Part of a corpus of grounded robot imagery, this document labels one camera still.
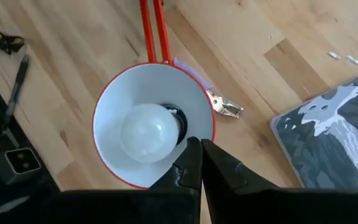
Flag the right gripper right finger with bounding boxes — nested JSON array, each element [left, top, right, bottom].
[[201, 138, 358, 224]]

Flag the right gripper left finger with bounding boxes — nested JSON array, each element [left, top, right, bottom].
[[39, 136, 203, 224]]

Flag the white lightbulb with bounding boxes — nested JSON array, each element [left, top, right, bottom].
[[120, 103, 180, 164]]

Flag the red desk lamp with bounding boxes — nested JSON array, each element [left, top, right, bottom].
[[92, 0, 216, 190]]

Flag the black ballpoint pen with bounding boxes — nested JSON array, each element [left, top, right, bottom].
[[3, 55, 30, 128]]

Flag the black eyeglasses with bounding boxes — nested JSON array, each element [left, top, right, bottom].
[[0, 26, 26, 57]]

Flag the pliers with lilac handles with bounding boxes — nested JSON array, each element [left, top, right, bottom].
[[172, 57, 245, 120]]

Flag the black cable with adapter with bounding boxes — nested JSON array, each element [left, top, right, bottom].
[[0, 63, 62, 224]]

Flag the small black table camera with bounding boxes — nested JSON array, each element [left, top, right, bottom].
[[0, 147, 42, 185]]

